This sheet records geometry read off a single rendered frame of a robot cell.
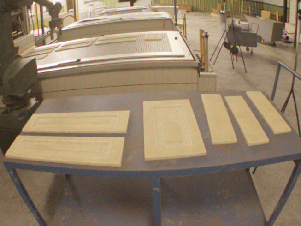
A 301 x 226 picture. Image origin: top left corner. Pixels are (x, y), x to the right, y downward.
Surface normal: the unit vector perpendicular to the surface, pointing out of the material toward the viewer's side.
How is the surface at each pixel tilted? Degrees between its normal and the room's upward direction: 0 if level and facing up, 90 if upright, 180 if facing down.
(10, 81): 90
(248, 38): 90
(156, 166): 0
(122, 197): 0
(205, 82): 90
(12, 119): 90
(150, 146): 0
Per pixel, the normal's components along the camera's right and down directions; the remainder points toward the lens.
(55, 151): -0.05, -0.76
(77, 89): -0.02, 0.49
